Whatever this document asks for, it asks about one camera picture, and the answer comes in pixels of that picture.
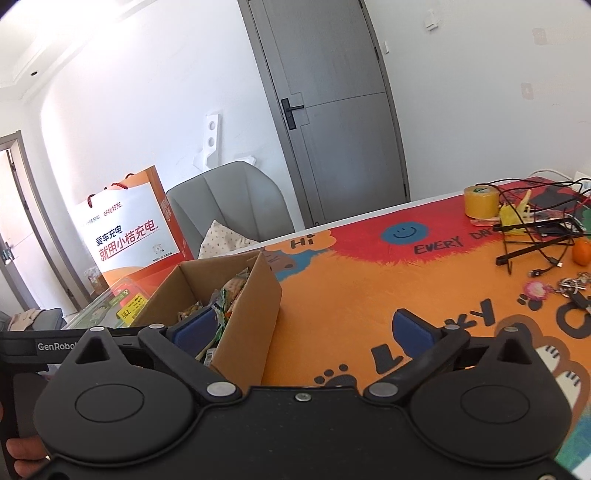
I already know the orange cake snack packet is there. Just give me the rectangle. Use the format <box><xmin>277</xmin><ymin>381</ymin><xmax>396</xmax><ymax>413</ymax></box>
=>
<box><xmin>217</xmin><ymin>267</ymin><xmax>250</xmax><ymax>318</ymax></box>

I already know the left hand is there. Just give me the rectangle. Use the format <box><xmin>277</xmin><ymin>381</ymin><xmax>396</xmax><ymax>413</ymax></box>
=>
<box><xmin>1</xmin><ymin>434</ymin><xmax>49</xmax><ymax>478</ymax></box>

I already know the grey sofa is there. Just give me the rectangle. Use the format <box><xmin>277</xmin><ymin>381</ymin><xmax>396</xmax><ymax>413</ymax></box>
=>
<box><xmin>0</xmin><ymin>307</ymin><xmax>63</xmax><ymax>333</ymax></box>

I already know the clear plastic clamshell container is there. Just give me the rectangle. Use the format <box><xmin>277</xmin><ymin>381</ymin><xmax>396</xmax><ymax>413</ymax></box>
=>
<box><xmin>64</xmin><ymin>277</ymin><xmax>149</xmax><ymax>330</ymax></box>

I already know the brown cardboard box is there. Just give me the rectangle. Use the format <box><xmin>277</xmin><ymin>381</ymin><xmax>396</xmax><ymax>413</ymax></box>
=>
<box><xmin>121</xmin><ymin>250</ymin><xmax>284</xmax><ymax>387</ymax></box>

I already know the colourful cartoon table mat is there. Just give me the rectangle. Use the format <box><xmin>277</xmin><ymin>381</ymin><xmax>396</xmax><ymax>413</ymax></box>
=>
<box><xmin>263</xmin><ymin>194</ymin><xmax>590</xmax><ymax>479</ymax></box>

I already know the white orange paper bag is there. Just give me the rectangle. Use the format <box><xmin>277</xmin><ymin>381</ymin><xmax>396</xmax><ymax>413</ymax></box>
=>
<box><xmin>72</xmin><ymin>166</ymin><xmax>193</xmax><ymax>292</ymax></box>

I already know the small orange fruit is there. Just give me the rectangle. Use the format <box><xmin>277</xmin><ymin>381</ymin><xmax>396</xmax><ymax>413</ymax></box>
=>
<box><xmin>571</xmin><ymin>237</ymin><xmax>591</xmax><ymax>267</ymax></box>

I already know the yellow plastic toy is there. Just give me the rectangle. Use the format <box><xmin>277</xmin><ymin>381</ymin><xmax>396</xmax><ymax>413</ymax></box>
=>
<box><xmin>499</xmin><ymin>190</ymin><xmax>534</xmax><ymax>235</ymax></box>

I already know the dotted cushion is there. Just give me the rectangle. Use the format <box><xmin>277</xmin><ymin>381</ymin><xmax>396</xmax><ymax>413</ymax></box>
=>
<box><xmin>198</xmin><ymin>220</ymin><xmax>257</xmax><ymax>259</ymax></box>

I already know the yellow tape roll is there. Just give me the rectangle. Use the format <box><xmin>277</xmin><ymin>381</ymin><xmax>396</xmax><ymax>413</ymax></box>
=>
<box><xmin>464</xmin><ymin>185</ymin><xmax>500</xmax><ymax>220</ymax></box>

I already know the grey chair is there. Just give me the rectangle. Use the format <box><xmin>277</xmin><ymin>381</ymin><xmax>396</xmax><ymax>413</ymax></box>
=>
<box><xmin>166</xmin><ymin>161</ymin><xmax>294</xmax><ymax>255</ymax></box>

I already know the grey door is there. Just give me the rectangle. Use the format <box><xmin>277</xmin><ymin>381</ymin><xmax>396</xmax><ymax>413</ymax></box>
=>
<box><xmin>238</xmin><ymin>1</ymin><xmax>411</xmax><ymax>227</ymax></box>

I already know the pink round keychain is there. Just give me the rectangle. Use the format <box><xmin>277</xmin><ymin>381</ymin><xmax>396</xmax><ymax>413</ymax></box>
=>
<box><xmin>523</xmin><ymin>281</ymin><xmax>554</xmax><ymax>301</ymax></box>

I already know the key ring bunch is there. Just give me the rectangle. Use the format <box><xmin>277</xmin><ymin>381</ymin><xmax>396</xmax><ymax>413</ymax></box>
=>
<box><xmin>556</xmin><ymin>271</ymin><xmax>591</xmax><ymax>310</ymax></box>

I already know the black cable bundle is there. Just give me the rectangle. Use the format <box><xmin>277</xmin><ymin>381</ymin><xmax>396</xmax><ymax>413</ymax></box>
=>
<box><xmin>475</xmin><ymin>177</ymin><xmax>591</xmax><ymax>278</ymax></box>

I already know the black door handle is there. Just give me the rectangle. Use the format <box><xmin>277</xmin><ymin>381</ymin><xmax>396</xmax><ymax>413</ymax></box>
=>
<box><xmin>280</xmin><ymin>98</ymin><xmax>304</xmax><ymax>131</ymax></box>

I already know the white light switch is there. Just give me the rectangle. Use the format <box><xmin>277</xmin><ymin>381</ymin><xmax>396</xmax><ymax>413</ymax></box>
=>
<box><xmin>424</xmin><ymin>9</ymin><xmax>439</xmax><ymax>32</ymax></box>

